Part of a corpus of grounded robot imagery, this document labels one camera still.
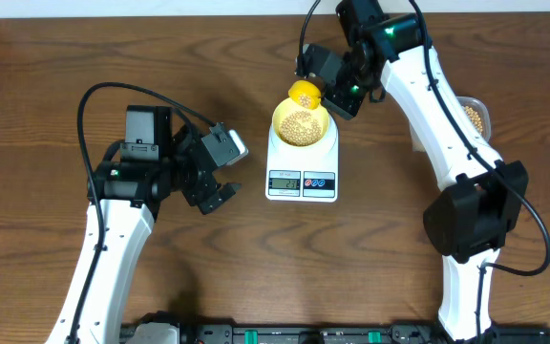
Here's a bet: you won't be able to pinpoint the soybeans in bowl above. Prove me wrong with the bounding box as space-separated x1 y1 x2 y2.
279 111 322 147

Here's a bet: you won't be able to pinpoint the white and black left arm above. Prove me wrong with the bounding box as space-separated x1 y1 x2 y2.
45 127 249 344

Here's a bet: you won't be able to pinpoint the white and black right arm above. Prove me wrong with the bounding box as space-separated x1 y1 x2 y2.
299 1 528 343

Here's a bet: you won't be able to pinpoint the pale yellow plastic bowl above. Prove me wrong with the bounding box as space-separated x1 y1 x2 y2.
272 98 330 147

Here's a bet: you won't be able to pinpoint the clear plastic container of soybeans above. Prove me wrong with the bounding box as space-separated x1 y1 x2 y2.
409 97 492 152

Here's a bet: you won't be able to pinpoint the white digital kitchen scale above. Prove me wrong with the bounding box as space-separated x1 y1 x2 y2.
264 115 339 203

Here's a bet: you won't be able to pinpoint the yellow plastic measuring scoop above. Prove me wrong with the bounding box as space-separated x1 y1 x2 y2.
288 80 322 110

